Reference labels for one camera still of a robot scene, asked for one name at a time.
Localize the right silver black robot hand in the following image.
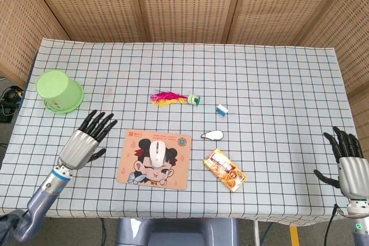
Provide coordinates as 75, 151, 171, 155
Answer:
313, 126, 369, 202

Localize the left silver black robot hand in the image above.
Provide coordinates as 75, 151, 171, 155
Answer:
58, 109, 119, 171

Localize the white computer mouse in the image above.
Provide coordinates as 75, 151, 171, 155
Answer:
149, 140, 168, 168

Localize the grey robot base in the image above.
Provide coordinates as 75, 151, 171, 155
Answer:
115, 218, 240, 246

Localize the cartoon girl mouse pad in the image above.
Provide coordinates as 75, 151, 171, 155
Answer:
116, 129, 193, 191

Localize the green plastic bucket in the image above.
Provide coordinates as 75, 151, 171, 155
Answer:
35, 69, 85, 114

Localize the pink yellow feather shuttlecock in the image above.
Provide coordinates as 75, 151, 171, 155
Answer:
150, 89, 201, 108

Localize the blue white checkered tablecloth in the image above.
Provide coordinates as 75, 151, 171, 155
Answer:
0, 37, 369, 227

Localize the yellow snack package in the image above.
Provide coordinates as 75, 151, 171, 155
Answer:
203, 148, 248, 192

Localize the white correction tape dispenser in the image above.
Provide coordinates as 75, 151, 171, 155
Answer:
200, 130, 224, 141

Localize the woven rattan folding screen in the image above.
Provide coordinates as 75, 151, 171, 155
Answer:
0, 0, 369, 143

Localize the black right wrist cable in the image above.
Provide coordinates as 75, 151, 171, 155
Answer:
324, 204, 340, 246

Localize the black cables and equipment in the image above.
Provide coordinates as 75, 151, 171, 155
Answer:
0, 76, 24, 123

